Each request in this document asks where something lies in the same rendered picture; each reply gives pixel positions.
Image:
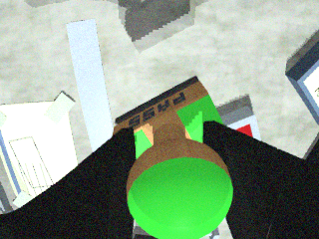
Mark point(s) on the white inspection card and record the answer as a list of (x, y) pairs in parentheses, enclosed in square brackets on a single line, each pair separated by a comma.
[(36, 145)]

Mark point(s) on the red ink pad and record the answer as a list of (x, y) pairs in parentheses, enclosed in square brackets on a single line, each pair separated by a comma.
[(243, 120)]

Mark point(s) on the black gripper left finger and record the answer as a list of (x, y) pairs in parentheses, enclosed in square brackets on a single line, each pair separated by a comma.
[(90, 202)]

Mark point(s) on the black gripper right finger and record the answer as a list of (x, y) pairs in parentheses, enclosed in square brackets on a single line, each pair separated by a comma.
[(275, 194)]

